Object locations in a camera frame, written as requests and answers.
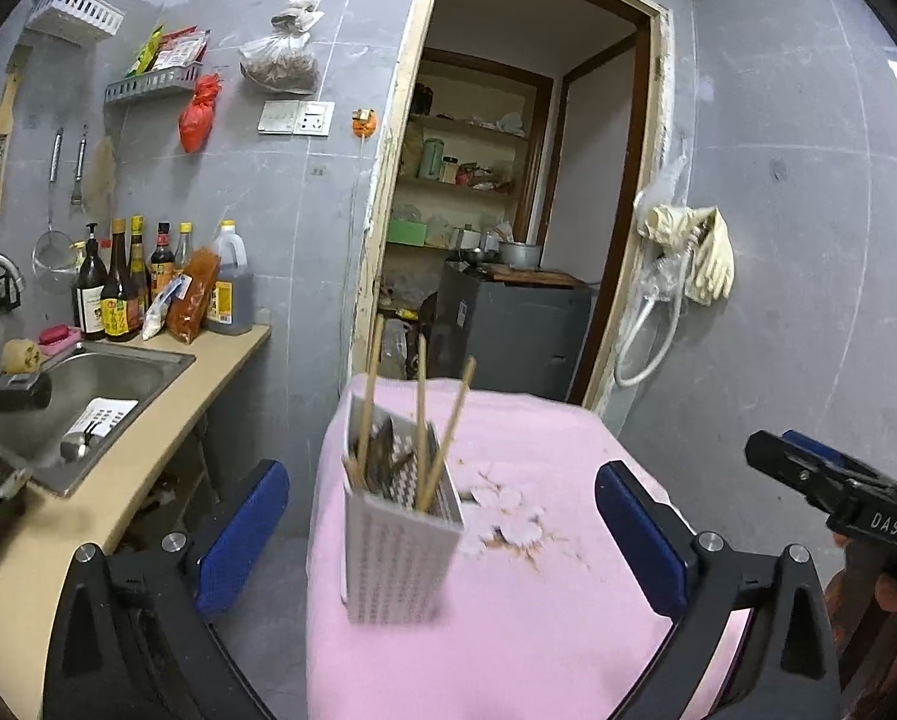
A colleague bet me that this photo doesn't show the green box on shelf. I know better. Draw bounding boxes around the green box on shelf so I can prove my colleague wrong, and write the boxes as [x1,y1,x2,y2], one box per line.
[386,218,427,247]

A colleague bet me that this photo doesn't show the wall switch plate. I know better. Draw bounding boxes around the wall switch plate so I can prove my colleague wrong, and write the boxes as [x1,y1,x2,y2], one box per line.
[256,99,334,137]

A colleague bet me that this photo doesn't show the hanging metal strainer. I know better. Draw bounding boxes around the hanging metal strainer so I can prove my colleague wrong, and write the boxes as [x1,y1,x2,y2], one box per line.
[32,128,74,289]

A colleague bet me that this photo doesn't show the green jar on shelf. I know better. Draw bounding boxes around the green jar on shelf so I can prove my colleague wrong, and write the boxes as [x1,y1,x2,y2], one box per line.
[417,138,445,181]

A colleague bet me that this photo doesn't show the white wall basket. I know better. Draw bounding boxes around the white wall basket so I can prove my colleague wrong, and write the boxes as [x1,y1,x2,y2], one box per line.
[25,0,124,47]

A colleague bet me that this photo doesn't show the metal pot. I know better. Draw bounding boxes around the metal pot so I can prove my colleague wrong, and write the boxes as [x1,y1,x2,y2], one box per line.
[499,242,542,270]

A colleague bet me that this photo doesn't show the dark soy sauce bottle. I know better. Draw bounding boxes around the dark soy sauce bottle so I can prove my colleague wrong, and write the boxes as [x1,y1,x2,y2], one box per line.
[100,218,142,341]

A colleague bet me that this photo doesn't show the grey cabinet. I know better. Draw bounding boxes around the grey cabinet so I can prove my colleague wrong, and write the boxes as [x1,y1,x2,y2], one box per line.
[425,262,592,401]

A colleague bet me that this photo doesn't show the person's right hand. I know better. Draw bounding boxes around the person's right hand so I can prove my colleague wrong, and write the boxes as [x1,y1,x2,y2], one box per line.
[826,533,897,702]

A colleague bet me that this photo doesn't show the large oil jug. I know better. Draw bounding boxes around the large oil jug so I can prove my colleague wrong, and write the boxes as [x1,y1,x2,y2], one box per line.
[204,220,254,335]

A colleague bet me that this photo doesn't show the orange snack pouch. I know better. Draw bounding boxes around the orange snack pouch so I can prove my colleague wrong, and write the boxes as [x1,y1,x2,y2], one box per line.
[167,247,220,343]

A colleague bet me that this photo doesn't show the white hose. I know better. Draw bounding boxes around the white hose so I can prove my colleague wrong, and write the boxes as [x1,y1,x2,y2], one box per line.
[614,239,691,391]

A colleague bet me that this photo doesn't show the steel sink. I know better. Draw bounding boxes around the steel sink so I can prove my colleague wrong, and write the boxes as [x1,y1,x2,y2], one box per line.
[0,341,194,497]

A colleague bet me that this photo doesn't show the white perforated utensil holder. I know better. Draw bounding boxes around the white perforated utensil holder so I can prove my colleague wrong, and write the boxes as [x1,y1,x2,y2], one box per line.
[341,395,464,626]

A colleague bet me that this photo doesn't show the orange wall hook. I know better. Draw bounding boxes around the orange wall hook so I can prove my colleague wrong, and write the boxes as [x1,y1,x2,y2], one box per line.
[350,107,378,140]

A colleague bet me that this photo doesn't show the metal faucet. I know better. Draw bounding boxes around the metal faucet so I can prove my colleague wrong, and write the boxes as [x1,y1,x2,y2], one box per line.
[0,252,25,314]

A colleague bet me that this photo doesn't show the pink floral cloth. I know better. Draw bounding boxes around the pink floral cloth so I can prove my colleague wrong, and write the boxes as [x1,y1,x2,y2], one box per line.
[307,392,671,718]

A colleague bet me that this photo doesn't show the silver fork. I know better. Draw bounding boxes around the silver fork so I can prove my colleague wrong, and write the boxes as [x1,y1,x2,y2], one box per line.
[362,418,400,494]

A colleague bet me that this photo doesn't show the cream rubber gloves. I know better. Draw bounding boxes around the cream rubber gloves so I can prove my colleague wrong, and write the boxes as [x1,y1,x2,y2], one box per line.
[638,205,736,305]

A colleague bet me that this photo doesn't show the grey wall shelf rack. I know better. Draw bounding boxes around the grey wall shelf rack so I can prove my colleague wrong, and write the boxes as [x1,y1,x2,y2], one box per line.
[103,62,203,106]

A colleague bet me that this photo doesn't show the hanging bag of dried goods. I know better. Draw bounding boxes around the hanging bag of dried goods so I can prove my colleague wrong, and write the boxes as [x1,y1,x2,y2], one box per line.
[238,0,325,96]

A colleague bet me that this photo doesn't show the red plastic bag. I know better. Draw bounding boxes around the red plastic bag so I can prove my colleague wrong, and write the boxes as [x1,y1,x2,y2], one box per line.
[178,73,222,154]

